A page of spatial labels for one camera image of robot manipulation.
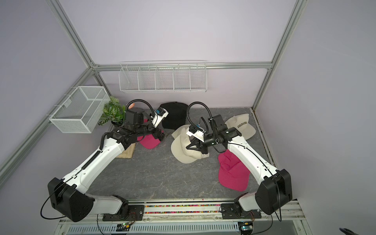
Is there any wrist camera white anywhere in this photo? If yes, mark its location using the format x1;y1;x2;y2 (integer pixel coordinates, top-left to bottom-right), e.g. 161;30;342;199
187;125;205;142
152;107;168;127

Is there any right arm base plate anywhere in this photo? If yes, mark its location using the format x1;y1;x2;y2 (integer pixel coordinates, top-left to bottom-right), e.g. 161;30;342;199
219;203;261;220

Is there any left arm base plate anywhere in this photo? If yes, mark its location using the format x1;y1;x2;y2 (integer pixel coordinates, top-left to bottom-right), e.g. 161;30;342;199
102;205;145;222

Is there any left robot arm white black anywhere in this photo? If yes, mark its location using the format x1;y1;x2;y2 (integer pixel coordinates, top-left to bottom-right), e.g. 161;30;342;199
47;104;168;222

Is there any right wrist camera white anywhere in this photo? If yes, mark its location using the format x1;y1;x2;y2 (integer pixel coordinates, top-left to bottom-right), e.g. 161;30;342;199
187;125;205;142

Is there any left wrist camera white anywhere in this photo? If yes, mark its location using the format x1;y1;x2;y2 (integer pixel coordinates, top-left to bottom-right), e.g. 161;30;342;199
152;107;168;127

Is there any white wire cube basket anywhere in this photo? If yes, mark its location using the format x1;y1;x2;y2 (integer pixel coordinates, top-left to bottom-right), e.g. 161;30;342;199
49;86;110;134

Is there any green circuit board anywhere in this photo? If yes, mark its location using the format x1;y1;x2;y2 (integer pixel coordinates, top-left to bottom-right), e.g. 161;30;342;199
238;222;254;234
116;223;130;232

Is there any pink cap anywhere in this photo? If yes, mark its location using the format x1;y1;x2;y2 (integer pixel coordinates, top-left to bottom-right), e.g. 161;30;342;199
137;134;161;149
218;149;250;192

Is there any long white wire shelf basket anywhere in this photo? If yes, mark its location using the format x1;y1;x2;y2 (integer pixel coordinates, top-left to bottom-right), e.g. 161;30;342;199
118;60;208;93

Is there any black cap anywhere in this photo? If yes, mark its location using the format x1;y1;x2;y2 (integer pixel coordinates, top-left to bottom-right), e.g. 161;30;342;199
160;102;188;130

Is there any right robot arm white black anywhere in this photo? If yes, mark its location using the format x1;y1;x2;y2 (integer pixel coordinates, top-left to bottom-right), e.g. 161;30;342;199
186;101;292;215

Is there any green circuit board right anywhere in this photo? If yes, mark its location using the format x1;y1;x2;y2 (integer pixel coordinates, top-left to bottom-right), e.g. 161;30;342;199
238;222;254;234

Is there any white slotted cable duct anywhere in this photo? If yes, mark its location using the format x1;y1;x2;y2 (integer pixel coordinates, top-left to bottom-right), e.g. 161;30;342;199
65;222;240;235

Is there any cream cap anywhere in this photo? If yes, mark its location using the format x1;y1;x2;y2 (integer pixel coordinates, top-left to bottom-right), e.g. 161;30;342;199
171;124;190;139
225;114;256;140
171;128;210;164

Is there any green artificial plant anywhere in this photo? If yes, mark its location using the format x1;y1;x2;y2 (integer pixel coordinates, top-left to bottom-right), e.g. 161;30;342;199
98;96;125;126

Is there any green circuit board left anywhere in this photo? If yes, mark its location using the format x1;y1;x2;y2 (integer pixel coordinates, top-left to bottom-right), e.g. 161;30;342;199
116;223;130;232

